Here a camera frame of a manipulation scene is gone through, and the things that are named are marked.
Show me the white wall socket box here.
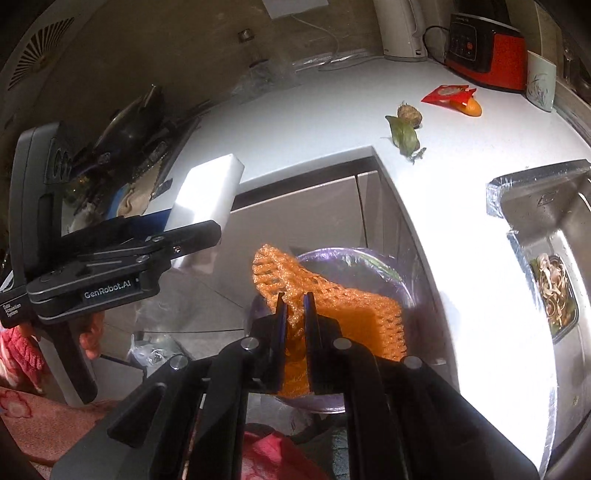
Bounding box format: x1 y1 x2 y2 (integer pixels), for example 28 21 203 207
265 0 331 20

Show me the black wok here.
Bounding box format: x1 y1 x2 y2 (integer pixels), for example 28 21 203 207
92 85 167 156

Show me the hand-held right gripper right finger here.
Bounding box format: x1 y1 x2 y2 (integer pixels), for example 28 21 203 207
303 292 542 480

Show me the black stove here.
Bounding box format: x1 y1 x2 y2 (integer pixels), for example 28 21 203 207
59 103 213 223

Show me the trash can with purple bag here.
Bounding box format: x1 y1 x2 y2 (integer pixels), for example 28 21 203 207
249 246 417 412

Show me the pink floral clothing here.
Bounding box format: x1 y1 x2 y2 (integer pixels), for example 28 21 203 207
0 387 326 480

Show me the person's left hand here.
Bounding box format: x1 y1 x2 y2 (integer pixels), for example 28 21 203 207
78 313 106 362

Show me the white electric kettle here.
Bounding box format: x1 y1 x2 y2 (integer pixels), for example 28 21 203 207
372 0 428 62

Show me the orange peel piece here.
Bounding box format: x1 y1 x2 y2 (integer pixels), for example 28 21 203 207
450 94 484 117

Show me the crumpled clear plastic wrap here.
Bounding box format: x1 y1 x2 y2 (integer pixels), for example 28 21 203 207
129 332 191 371

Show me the stainless steel sink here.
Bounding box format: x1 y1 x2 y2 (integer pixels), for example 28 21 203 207
485 159 591 480

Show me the green leaf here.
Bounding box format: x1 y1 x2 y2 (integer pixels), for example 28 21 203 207
380 115 428 165

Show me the white power cable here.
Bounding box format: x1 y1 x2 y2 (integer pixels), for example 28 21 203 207
290 11 385 71

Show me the white floral cup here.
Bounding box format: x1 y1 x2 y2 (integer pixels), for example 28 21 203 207
525 49 557 113

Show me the beige cloth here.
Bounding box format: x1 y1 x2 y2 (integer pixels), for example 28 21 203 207
115 182 158 219

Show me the red packet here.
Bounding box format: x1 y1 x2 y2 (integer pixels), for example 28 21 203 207
420 84 479 110

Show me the black power cable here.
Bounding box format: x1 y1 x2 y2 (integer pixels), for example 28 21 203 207
422 25 452 64

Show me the brown fuzzy fruit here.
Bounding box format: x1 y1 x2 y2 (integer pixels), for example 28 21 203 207
396 102 424 130

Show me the clear plastic bag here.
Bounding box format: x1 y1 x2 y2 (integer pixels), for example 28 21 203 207
239 59 297 99

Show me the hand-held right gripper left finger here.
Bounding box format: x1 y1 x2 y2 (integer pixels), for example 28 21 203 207
51 292 291 480

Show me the large orange foam net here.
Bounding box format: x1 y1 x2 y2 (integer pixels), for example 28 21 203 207
252 246 408 398

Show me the glass bottle with dark base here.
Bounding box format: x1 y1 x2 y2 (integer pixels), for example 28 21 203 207
236 28 262 70

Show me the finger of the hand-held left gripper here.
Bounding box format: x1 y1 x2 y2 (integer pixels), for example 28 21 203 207
69 208 173 239
64 220 223 278

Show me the red and black blender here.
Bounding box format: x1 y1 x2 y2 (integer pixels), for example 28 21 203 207
444 0 527 91

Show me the sink strainer basket with scraps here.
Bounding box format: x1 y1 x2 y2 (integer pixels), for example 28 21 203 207
529 252 579 343

